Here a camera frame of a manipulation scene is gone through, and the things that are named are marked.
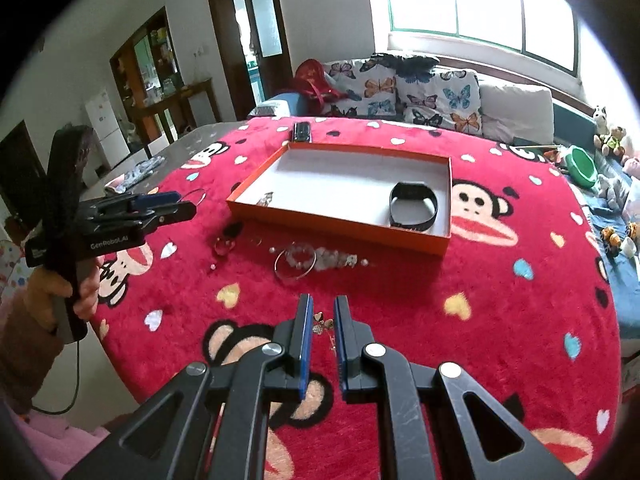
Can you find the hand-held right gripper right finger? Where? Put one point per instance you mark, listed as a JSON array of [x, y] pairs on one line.
[[342, 347]]

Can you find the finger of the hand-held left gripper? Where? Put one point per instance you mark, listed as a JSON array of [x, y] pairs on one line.
[[175, 211], [150, 200]]

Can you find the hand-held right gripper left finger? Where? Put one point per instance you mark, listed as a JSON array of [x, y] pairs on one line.
[[305, 345]]

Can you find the thin silver hoop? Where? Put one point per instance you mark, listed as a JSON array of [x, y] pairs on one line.
[[204, 194]]

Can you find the large silver hoop bangle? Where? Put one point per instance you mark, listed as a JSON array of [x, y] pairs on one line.
[[275, 264]]

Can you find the orange cardboard box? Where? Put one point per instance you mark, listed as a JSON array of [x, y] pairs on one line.
[[340, 180]]

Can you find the person's left hand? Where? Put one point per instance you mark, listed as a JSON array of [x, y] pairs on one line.
[[86, 287]]

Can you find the blue patterned cloth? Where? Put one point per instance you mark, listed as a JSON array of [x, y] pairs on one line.
[[137, 175]]

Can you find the dotted white cloth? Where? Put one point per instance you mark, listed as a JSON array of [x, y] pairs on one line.
[[15, 270]]

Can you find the grey star print blanket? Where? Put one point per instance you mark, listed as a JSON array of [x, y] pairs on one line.
[[200, 140]]

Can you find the white fridge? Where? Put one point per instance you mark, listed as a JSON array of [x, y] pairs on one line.
[[107, 130]]

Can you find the red monkey print blanket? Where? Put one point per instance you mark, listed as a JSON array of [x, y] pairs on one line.
[[450, 310]]

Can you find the dark wooden table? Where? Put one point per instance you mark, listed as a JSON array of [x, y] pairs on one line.
[[190, 89]]

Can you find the grey pillow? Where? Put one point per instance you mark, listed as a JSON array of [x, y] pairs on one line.
[[270, 109]]

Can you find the wooden display cabinet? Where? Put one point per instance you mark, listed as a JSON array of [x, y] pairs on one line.
[[150, 55]]

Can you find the black remote control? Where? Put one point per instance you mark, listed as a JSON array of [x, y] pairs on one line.
[[301, 132]]

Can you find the wooden door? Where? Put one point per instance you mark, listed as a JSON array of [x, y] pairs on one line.
[[272, 72]]

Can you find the black wristband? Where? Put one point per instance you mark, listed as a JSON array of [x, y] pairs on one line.
[[406, 187]]

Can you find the red bag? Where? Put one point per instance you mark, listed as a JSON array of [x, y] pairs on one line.
[[312, 77]]

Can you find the pink clothing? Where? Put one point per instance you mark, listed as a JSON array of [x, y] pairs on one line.
[[55, 450]]

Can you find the butterfly print pillow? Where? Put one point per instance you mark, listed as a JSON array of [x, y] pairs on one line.
[[370, 87], [440, 100]]

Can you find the orange toy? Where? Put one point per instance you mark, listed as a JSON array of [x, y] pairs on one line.
[[552, 155]]

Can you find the tiger plush toy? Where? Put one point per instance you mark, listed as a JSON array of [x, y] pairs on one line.
[[611, 241]]

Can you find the white pillow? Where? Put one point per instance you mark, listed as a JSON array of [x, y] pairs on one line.
[[515, 110]]

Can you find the green bowl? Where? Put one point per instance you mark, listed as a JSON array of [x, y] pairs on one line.
[[582, 165]]

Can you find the grey plush toy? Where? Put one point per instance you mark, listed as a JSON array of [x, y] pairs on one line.
[[612, 191]]

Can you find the brown plush bear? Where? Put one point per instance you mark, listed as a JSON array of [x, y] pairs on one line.
[[614, 142]]

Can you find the pink plush toy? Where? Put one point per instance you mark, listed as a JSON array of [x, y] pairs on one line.
[[632, 166]]

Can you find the husky plush dog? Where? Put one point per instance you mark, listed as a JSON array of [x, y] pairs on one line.
[[601, 119]]

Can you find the green framed window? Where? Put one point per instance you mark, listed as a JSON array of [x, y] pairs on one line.
[[480, 5]]

